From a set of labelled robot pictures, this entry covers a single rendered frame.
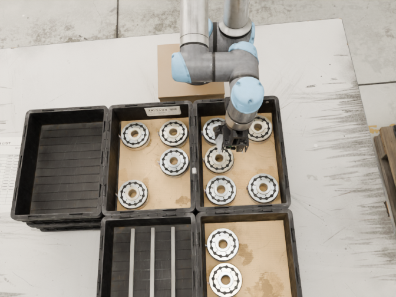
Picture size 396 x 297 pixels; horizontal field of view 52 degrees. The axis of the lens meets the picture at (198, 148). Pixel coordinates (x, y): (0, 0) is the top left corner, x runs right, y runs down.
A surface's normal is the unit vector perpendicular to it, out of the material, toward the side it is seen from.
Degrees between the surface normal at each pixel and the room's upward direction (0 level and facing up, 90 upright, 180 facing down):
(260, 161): 0
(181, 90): 4
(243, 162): 0
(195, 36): 14
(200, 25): 29
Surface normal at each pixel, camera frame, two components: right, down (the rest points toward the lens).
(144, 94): -0.07, -0.38
